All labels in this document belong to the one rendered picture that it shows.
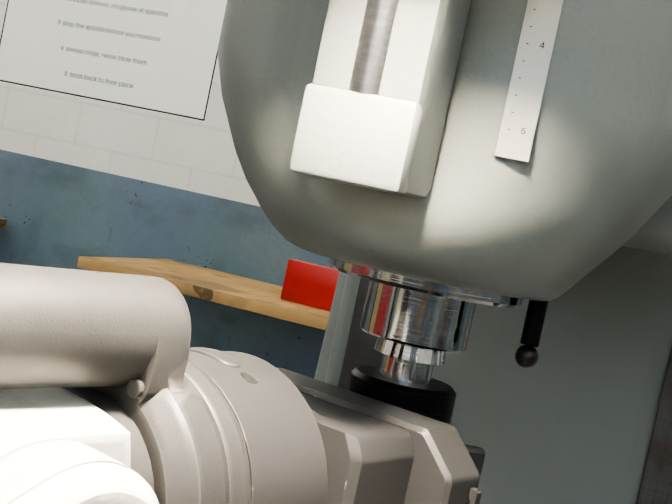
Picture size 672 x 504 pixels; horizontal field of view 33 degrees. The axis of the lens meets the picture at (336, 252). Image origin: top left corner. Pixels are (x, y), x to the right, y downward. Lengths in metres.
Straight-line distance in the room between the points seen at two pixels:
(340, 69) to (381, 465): 0.14
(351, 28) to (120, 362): 0.13
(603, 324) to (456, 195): 0.47
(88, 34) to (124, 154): 0.62
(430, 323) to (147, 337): 0.17
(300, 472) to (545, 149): 0.14
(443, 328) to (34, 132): 5.30
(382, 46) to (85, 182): 5.18
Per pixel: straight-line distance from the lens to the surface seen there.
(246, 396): 0.37
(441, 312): 0.47
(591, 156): 0.41
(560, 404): 0.86
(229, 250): 5.16
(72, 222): 5.57
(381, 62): 0.37
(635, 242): 0.59
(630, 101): 0.41
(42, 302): 0.31
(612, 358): 0.86
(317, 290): 4.38
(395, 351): 0.48
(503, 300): 0.47
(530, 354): 0.48
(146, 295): 0.34
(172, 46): 5.41
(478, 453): 0.51
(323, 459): 0.39
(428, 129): 0.38
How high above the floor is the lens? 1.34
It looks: 3 degrees down
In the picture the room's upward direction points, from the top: 12 degrees clockwise
